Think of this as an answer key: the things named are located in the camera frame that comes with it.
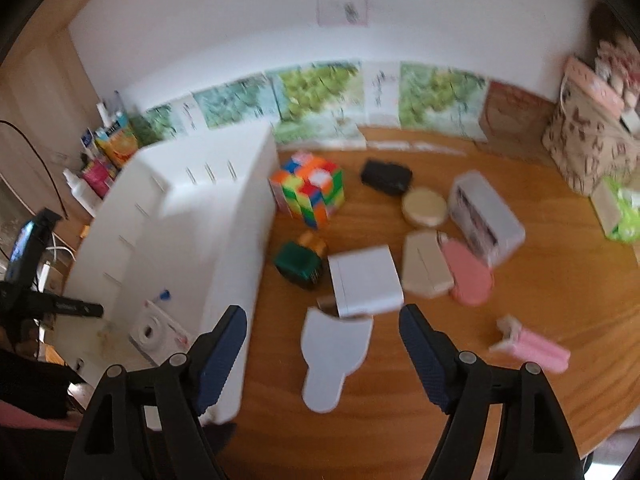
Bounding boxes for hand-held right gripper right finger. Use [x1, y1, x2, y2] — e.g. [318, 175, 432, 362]
[398, 304, 586, 480]

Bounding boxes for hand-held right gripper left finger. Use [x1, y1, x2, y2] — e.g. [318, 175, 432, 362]
[64, 305, 248, 480]

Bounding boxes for beige wedge-shaped case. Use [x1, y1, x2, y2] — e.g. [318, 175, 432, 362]
[401, 230, 455, 298]

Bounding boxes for white hand mirror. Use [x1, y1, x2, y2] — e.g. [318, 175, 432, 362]
[301, 306, 375, 414]

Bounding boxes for pink pear-shaped case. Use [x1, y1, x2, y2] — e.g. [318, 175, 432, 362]
[440, 240, 495, 308]

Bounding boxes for white square adapter box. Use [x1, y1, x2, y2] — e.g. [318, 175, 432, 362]
[327, 245, 405, 318]

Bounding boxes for pink hair rollers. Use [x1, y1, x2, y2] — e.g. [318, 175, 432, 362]
[489, 315, 572, 373]

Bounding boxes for green bottle gold cap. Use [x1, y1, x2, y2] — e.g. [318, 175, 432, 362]
[273, 232, 328, 291]

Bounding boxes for white plastic storage box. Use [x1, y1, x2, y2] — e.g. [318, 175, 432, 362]
[60, 120, 281, 423]

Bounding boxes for round beige compact case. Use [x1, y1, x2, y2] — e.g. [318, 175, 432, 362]
[401, 187, 448, 228]

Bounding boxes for translucent plastic box purple label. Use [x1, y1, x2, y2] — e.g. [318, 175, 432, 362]
[447, 170, 527, 267]

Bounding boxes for black zip case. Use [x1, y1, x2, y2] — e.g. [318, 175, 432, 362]
[360, 159, 414, 198]

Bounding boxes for multicoloured puzzle cube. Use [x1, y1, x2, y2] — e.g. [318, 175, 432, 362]
[269, 151, 346, 230]

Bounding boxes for white plastic bottle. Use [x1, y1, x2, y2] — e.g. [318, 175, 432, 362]
[62, 169, 103, 216]

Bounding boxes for pink snack packet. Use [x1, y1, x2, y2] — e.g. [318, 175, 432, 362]
[82, 157, 118, 198]

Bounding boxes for black tripod stand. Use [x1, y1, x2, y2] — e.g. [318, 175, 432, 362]
[0, 207, 104, 321]

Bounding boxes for orange juice carton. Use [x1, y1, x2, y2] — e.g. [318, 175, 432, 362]
[95, 115, 138, 168]

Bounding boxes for green tissue pack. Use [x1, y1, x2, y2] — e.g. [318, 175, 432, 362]
[590, 175, 640, 245]

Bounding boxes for green grape print cardboard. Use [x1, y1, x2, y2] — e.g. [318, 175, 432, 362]
[272, 62, 366, 146]
[192, 75, 276, 128]
[399, 62, 488, 138]

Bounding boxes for brown cardboard sheet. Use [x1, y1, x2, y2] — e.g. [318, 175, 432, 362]
[479, 80, 558, 146]

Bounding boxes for beige letter-print tote bag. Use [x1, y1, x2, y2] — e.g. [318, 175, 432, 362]
[542, 77, 640, 196]

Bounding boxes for pink pouch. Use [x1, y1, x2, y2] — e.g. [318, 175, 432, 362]
[562, 56, 626, 113]

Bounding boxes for wooden cabinet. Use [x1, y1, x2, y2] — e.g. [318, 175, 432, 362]
[0, 0, 126, 271]

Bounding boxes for pink plush toy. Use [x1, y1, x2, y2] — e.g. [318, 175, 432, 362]
[595, 35, 640, 111]

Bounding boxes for thin black cable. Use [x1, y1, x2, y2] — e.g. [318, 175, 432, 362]
[0, 120, 68, 218]

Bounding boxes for pink-bordered wall paper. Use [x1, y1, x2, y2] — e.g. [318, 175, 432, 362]
[316, 0, 370, 27]

